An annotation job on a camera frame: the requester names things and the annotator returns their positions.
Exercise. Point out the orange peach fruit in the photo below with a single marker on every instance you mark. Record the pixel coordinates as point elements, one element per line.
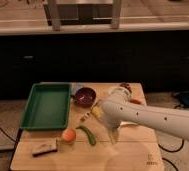
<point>68,136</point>

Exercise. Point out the dark red bowl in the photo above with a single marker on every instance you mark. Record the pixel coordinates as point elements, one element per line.
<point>85,97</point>

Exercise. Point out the small brown toy piece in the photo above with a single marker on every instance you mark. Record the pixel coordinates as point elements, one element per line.
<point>85,117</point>

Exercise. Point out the green plastic tray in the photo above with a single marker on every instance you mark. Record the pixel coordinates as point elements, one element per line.
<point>47,107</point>

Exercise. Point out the green chili pepper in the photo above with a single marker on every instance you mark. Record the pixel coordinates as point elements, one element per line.
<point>90,136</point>

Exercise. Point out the yellow corn piece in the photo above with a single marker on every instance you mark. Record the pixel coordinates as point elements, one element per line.
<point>96,112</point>

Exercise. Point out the wooden block sponge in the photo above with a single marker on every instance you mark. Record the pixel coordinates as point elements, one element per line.
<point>44,147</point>

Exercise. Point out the light wooden chair frame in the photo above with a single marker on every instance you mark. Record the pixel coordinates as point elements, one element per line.
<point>82,12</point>

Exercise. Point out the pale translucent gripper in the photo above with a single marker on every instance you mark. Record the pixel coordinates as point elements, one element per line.
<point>113,135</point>

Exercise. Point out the black blue device on floor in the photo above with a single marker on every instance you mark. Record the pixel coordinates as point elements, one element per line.
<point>183,98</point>

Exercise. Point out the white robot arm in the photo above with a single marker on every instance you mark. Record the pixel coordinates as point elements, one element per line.
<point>117,108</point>

